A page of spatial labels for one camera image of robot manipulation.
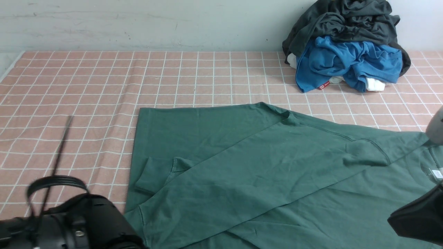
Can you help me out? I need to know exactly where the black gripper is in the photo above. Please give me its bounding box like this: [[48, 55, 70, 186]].
[[387, 182, 443, 246]]

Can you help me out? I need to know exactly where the green long sleeve shirt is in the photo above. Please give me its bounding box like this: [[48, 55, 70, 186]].
[[124, 102, 442, 249]]

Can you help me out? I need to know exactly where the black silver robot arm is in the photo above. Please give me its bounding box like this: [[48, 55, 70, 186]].
[[1, 182, 442, 249]]

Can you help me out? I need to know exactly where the blue garment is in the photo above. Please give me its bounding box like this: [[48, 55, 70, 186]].
[[295, 36, 403, 92]]

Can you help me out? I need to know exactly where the dark grey garment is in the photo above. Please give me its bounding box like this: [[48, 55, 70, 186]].
[[282, 0, 411, 76]]

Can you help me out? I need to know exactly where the pink grid tablecloth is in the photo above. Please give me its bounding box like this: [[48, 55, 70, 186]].
[[0, 52, 443, 219]]

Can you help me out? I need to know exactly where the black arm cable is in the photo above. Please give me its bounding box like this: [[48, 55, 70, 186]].
[[27, 116, 90, 216]]

